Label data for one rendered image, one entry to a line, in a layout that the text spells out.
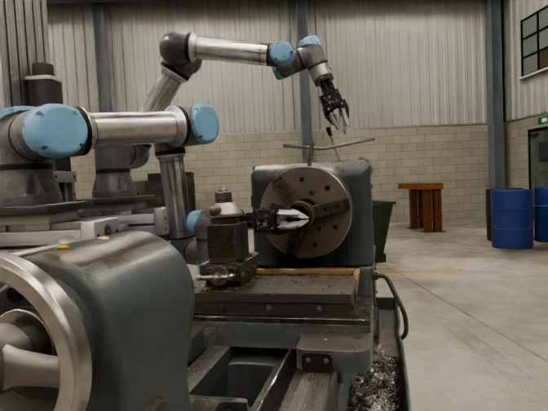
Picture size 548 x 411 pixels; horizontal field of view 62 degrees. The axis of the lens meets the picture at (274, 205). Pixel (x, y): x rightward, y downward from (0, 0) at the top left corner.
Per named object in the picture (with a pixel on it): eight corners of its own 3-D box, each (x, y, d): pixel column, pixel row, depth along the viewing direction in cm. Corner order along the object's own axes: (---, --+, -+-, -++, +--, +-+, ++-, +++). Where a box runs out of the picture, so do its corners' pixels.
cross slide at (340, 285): (181, 293, 113) (180, 276, 112) (357, 296, 103) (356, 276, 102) (148, 313, 96) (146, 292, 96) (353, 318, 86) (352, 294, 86)
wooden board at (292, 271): (250, 280, 153) (250, 267, 153) (360, 280, 145) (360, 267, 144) (220, 304, 124) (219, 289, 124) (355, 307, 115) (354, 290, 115)
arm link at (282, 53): (150, 20, 152) (296, 33, 146) (162, 31, 163) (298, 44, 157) (147, 55, 153) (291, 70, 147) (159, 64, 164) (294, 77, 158)
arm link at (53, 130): (11, 164, 105) (195, 146, 145) (39, 159, 95) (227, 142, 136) (2, 111, 103) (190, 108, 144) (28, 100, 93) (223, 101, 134)
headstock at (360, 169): (280, 245, 234) (277, 168, 232) (376, 243, 223) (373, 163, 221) (248, 267, 176) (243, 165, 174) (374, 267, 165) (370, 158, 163)
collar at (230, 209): (214, 214, 105) (213, 201, 105) (247, 214, 103) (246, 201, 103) (201, 218, 97) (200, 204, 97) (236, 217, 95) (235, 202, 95)
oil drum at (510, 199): (483, 245, 742) (482, 191, 737) (519, 242, 746) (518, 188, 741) (504, 250, 683) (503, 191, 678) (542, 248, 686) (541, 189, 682)
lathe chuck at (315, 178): (263, 250, 168) (268, 164, 165) (350, 258, 161) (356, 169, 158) (257, 254, 159) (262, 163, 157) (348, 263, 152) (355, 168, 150)
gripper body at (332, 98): (324, 112, 159) (311, 80, 159) (327, 116, 167) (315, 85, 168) (344, 103, 157) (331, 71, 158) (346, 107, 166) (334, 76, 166)
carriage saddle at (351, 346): (184, 315, 115) (183, 292, 114) (373, 320, 104) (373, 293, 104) (117, 363, 86) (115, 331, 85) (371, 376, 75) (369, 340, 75)
